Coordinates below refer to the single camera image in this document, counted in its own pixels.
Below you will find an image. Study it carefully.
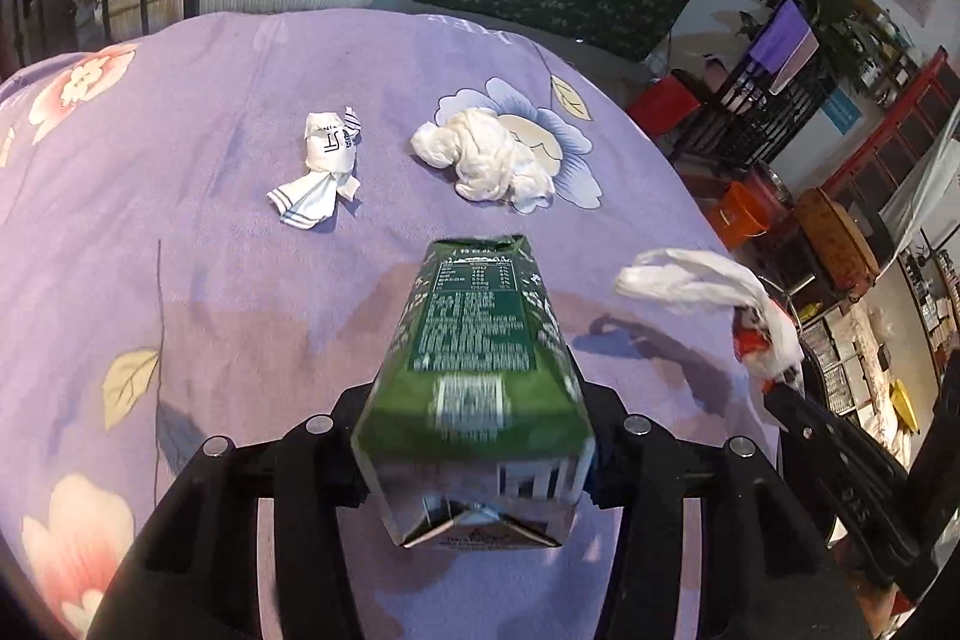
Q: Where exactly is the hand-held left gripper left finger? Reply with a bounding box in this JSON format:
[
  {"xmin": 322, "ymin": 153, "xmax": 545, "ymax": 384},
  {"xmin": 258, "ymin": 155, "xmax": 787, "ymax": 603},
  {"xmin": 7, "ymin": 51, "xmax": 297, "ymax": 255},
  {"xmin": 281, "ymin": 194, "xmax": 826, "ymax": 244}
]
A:
[{"xmin": 86, "ymin": 381, "xmax": 376, "ymax": 640}]

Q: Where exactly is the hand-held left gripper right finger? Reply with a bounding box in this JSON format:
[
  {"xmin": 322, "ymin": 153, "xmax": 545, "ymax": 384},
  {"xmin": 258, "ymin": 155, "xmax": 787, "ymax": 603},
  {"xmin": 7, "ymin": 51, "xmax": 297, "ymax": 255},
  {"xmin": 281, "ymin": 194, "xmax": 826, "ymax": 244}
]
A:
[{"xmin": 581, "ymin": 377, "xmax": 875, "ymax": 640}]

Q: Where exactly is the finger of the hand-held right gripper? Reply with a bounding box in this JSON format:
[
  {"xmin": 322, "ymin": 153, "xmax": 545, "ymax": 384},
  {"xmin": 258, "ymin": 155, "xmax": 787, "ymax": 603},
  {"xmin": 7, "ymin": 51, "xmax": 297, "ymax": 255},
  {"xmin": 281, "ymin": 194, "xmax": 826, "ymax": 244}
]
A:
[{"xmin": 763, "ymin": 377, "xmax": 923, "ymax": 585}]

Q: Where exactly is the green milk carton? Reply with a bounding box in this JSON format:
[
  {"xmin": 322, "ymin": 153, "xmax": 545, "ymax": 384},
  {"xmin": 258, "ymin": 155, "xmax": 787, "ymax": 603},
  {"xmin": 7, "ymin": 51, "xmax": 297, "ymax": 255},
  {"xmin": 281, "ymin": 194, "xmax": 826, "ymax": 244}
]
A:
[{"xmin": 351, "ymin": 235, "xmax": 599, "ymax": 549}]

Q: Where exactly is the white plastic bag red print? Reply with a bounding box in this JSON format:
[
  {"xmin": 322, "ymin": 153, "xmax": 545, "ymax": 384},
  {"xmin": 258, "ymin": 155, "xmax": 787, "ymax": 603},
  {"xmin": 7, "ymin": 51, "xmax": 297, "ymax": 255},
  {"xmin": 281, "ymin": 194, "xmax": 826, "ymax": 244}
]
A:
[{"xmin": 615, "ymin": 248, "xmax": 805, "ymax": 382}]

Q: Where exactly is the purple floral tablecloth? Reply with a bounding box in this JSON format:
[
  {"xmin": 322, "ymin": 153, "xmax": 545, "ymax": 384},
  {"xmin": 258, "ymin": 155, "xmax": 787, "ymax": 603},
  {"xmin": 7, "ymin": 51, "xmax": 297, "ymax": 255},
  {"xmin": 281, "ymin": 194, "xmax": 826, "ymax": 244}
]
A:
[{"xmin": 0, "ymin": 10, "xmax": 835, "ymax": 640}]

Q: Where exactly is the orange bucket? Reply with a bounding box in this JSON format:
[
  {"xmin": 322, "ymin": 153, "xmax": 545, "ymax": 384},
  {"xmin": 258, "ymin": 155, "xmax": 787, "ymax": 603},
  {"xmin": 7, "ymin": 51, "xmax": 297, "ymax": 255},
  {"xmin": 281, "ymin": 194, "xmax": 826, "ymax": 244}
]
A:
[{"xmin": 708, "ymin": 180, "xmax": 774, "ymax": 250}]

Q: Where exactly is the white striped crumpled wrapper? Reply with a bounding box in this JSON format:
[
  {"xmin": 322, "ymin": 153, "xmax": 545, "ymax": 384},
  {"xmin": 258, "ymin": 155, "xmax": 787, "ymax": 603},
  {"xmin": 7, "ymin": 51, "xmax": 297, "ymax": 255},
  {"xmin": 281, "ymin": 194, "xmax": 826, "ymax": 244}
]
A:
[{"xmin": 266, "ymin": 105, "xmax": 364, "ymax": 231}]

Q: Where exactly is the crumpled white tissue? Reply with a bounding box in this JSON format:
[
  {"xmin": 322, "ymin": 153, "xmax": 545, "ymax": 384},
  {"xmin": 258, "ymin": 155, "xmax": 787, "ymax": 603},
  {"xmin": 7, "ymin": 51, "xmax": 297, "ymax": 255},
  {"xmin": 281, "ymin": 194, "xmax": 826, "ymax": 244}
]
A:
[{"xmin": 409, "ymin": 107, "xmax": 560, "ymax": 214}]

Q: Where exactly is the red wooden cabinet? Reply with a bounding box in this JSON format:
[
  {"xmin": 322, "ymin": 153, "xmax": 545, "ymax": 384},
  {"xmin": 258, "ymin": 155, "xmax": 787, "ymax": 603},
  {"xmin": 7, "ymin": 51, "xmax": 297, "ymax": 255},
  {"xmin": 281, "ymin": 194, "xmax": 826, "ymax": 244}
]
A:
[{"xmin": 821, "ymin": 50, "xmax": 960, "ymax": 223}]

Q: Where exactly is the red paper bag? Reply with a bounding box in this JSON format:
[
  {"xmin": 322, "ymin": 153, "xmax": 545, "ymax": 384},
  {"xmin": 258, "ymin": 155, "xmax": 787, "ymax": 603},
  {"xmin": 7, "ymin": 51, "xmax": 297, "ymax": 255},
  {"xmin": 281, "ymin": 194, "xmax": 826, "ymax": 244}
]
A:
[{"xmin": 628, "ymin": 70, "xmax": 703, "ymax": 139}]

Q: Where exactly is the purple hanging cloth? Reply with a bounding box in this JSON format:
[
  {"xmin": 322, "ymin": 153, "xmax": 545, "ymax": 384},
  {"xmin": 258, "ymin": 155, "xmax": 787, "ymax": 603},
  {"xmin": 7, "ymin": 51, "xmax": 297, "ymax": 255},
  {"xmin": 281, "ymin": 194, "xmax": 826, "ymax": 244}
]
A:
[{"xmin": 750, "ymin": 0, "xmax": 819, "ymax": 94}]

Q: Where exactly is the green potted plant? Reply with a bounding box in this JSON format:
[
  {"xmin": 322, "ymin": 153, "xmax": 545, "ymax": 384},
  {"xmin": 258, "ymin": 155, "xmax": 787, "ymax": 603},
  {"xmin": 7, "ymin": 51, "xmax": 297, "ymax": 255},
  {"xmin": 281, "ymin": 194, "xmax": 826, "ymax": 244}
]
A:
[{"xmin": 757, "ymin": 0, "xmax": 917, "ymax": 88}]

